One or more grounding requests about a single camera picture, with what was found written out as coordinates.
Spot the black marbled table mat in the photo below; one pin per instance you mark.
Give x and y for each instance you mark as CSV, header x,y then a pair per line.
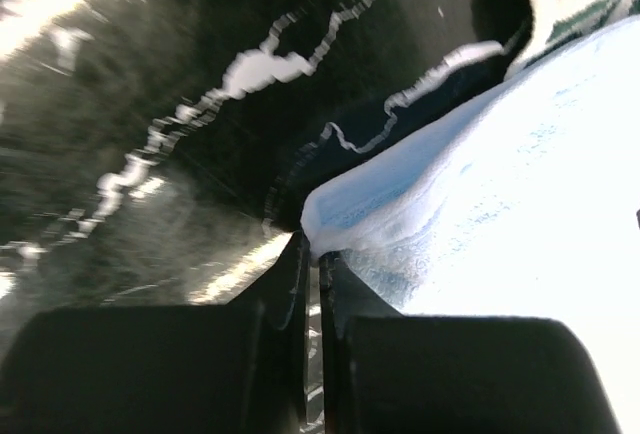
x,y
160,151

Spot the light blue towel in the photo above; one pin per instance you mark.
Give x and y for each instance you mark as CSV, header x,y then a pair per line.
x,y
523,201

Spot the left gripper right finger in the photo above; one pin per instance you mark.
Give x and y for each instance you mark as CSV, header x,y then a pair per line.
x,y
385,372

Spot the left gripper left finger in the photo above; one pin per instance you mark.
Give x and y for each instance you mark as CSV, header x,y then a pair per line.
x,y
238,367

